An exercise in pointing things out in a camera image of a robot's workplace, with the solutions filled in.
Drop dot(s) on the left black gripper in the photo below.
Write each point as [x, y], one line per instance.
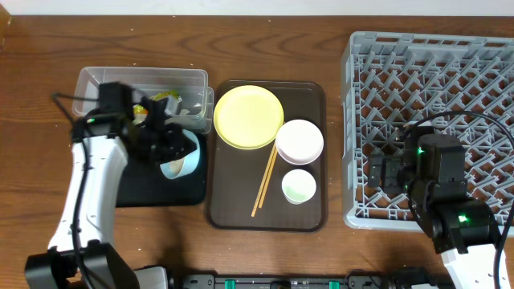
[173, 135]

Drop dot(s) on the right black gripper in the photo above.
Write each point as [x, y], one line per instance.
[385, 172]

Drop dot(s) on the green snack wrapper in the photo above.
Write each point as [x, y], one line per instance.
[172, 108]

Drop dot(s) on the light blue bowl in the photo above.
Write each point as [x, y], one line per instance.
[191, 160]

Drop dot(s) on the white tissue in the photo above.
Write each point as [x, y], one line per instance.
[192, 110]

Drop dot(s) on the white cup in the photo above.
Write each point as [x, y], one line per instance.
[298, 186]

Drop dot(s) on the pink bowl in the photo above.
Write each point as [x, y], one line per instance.
[299, 142]

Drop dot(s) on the wooden chopstick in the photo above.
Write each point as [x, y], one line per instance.
[268, 181]
[262, 187]

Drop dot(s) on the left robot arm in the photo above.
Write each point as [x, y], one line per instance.
[102, 143]

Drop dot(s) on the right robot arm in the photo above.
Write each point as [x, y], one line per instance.
[464, 232]

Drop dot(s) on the black waste tray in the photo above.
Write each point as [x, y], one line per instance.
[143, 185]

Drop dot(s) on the clear plastic waste bin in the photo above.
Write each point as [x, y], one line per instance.
[191, 85]

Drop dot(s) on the grey plastic dishwasher rack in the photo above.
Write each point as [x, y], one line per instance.
[463, 83]

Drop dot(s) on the dark brown serving tray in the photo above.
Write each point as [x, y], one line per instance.
[235, 175]

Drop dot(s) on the yellow plate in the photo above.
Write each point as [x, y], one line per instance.
[248, 117]

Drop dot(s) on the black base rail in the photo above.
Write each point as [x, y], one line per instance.
[408, 277]

